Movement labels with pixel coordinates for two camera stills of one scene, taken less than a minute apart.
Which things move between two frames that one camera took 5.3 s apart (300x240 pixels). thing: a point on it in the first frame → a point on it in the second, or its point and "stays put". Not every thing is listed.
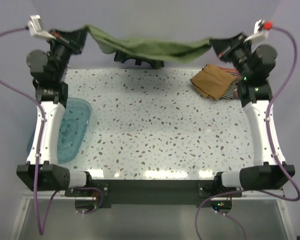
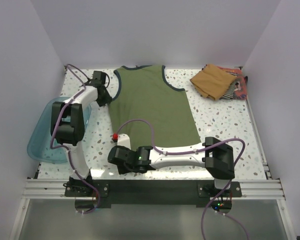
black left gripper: [73, 40] → [108, 98]
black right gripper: [223, 47] → [123, 170]
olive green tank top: [177, 51] → [146, 94]
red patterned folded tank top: [235, 71] stays put
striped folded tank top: [229, 93] stays put
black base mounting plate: [153, 192] stays put
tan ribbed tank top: [212, 81] stays put
